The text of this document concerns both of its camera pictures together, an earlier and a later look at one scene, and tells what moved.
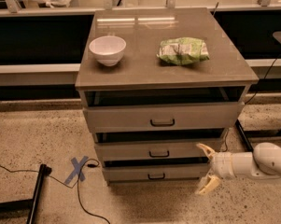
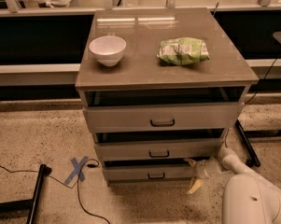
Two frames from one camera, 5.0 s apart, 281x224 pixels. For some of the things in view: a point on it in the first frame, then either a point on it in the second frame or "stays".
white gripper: x=220 y=164 -> x=203 y=170
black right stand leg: x=245 y=140 stays
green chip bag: x=182 y=50 stays
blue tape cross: x=77 y=170 stays
